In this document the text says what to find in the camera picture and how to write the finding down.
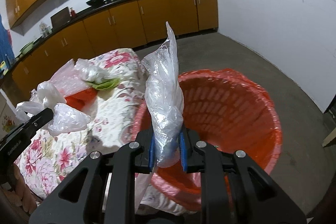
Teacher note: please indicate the clear plastic bag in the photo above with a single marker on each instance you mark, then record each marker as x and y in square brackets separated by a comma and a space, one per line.
[162, 98]
[92, 70]

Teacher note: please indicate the pale pink translucent plastic bag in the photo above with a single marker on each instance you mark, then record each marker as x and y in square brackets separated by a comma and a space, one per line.
[65, 75]

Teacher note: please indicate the brown cutting board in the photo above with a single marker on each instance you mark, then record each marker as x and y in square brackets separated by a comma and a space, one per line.
[61, 18]

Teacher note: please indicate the red lined plastic basket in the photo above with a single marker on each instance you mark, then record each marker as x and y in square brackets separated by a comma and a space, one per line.
[236, 119]

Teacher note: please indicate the blue cloth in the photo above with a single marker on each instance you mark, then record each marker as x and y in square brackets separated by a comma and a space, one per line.
[5, 40]

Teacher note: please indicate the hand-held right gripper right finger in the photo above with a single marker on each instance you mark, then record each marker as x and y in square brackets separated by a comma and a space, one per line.
[183, 155]

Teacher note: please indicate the white plastic bag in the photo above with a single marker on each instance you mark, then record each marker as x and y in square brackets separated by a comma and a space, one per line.
[68, 116]

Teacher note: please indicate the yellow green sponge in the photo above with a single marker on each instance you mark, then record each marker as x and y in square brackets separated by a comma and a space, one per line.
[3, 67]

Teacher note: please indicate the green basin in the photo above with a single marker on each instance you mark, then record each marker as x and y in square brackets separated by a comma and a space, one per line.
[27, 48]

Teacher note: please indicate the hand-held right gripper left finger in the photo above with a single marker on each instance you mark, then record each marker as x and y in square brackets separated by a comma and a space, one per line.
[150, 153]

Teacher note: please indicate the crumpled clear plastic bag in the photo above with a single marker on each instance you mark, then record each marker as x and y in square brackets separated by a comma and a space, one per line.
[92, 70]

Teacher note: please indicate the floral printed cloth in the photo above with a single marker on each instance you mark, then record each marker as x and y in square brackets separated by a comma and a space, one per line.
[115, 119]

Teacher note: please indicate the person's left hand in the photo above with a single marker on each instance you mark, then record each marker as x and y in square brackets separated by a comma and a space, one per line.
[19, 187]

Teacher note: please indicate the white cabinet with flower sticker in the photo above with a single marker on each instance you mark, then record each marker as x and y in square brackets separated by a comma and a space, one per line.
[8, 119]

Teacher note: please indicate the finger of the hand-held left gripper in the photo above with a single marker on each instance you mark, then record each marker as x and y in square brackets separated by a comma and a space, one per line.
[36, 120]

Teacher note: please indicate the orange lower kitchen cabinets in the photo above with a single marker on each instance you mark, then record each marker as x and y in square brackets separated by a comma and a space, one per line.
[157, 19]

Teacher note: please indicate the black open wok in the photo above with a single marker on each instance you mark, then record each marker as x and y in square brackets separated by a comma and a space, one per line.
[95, 0]

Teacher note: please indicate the red bottle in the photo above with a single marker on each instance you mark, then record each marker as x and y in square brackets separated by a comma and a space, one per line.
[73, 13]

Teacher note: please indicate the red plastic bag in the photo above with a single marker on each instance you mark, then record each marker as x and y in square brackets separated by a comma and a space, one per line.
[78, 99]

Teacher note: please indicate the green vegetable leaf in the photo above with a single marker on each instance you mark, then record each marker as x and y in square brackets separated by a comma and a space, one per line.
[105, 85]

